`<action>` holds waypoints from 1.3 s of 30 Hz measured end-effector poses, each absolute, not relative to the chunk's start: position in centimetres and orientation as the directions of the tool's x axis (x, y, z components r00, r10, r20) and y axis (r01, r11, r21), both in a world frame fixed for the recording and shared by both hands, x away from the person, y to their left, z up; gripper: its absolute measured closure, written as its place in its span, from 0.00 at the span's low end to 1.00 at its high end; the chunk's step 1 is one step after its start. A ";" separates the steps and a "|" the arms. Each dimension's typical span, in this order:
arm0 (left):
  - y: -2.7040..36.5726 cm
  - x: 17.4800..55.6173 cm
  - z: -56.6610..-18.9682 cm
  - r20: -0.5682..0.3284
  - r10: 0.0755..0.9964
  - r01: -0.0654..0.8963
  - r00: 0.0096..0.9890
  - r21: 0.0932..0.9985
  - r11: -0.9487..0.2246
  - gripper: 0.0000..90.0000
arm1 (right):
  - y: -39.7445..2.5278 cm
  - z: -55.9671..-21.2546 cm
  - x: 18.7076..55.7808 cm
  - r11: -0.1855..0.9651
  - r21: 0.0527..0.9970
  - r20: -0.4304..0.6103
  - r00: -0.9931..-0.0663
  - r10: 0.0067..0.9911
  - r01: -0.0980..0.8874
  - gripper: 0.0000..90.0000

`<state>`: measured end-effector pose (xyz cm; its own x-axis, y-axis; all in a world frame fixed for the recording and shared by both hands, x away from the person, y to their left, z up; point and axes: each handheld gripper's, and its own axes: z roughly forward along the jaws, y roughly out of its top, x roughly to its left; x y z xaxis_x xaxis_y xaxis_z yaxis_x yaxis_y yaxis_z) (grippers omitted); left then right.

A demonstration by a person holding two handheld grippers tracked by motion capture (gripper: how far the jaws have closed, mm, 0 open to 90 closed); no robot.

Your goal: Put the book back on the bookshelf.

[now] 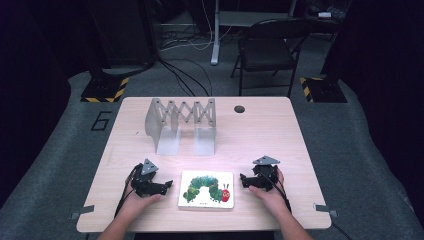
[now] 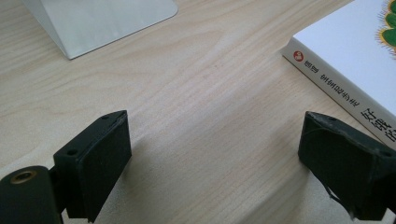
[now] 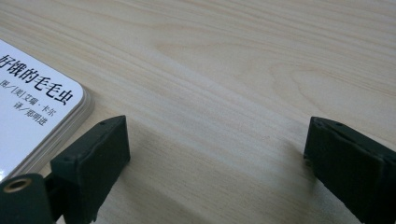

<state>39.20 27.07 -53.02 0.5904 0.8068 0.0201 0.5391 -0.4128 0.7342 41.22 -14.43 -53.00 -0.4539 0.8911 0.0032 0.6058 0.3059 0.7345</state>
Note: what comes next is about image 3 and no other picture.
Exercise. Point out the white picture board book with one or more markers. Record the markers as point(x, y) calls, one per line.
point(28, 115)

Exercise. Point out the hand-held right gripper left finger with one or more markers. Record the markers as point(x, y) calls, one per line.
point(93, 161)

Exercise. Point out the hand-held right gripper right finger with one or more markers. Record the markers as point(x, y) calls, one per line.
point(351, 168)

